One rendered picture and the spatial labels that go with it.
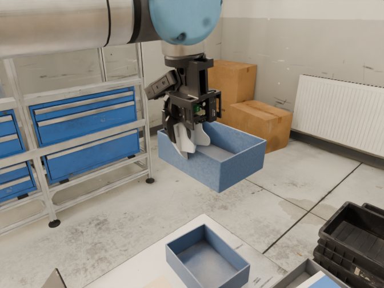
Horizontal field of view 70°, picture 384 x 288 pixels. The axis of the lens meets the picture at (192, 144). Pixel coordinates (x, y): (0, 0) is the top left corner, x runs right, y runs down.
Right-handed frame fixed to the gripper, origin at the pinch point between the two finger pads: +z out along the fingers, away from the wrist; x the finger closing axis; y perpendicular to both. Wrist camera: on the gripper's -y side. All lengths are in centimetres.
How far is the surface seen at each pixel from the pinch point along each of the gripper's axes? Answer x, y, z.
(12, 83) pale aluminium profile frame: -10, -139, 9
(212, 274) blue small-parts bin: 3.8, 2.4, 42.0
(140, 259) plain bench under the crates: -9.1, -15.9, 41.3
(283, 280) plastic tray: 7.8, 21.5, 28.6
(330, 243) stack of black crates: 56, 15, 61
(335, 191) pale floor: 176, -25, 128
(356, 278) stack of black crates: 54, 27, 69
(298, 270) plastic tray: 13.4, 21.9, 29.7
